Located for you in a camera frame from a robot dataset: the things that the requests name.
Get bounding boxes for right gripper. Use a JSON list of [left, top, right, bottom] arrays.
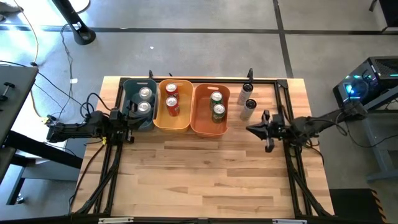
[[247, 108, 289, 154]]

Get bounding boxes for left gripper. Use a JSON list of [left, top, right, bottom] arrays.
[[109, 108, 150, 144]]

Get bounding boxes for tall white Celsius can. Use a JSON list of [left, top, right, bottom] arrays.
[[239, 98, 257, 122], [236, 82, 254, 106]]

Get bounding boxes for teal plastic bin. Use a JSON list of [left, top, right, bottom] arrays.
[[122, 78, 159, 131]]

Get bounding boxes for red soda can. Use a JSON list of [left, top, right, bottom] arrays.
[[165, 95, 181, 118], [164, 82, 180, 100]]

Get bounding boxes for green Sprite can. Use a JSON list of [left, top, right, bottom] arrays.
[[210, 90, 224, 106], [211, 103, 227, 124]]

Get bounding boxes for orange plastic bin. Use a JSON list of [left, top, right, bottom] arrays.
[[190, 83, 231, 139]]

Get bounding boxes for black stand base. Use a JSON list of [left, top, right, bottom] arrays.
[[51, 0, 97, 46]]

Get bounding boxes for grey metal stand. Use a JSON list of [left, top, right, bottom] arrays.
[[343, 88, 398, 182]]

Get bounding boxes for black box hazard stripes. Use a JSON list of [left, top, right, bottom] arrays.
[[328, 188, 389, 224]]

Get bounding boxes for grey desk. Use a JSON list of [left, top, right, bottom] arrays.
[[0, 65, 40, 150]]

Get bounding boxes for black computer with lights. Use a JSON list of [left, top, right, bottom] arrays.
[[332, 55, 398, 109]]

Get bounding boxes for black clamp knob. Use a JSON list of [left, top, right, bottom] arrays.
[[0, 82, 16, 102]]

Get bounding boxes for black cabinet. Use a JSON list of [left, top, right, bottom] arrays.
[[369, 0, 398, 34]]

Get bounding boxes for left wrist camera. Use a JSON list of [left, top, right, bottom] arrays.
[[108, 107, 125, 124]]

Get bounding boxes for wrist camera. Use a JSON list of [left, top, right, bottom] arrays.
[[272, 114, 289, 131], [108, 107, 125, 124]]

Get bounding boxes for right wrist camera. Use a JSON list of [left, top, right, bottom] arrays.
[[272, 114, 289, 131]]

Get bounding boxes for black aluminium rig frame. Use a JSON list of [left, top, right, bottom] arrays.
[[70, 76, 335, 224]]

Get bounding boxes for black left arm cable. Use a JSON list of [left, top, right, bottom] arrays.
[[80, 92, 109, 121]]

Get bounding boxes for black desk leg frame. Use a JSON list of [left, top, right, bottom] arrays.
[[0, 130, 83, 206]]

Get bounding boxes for silver bracket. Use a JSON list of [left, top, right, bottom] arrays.
[[272, 218, 308, 224], [98, 217, 134, 224]]

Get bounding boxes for black floor cable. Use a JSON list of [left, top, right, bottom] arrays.
[[60, 23, 75, 80]]

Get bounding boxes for yellow cable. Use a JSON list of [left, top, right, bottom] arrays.
[[12, 0, 40, 66]]

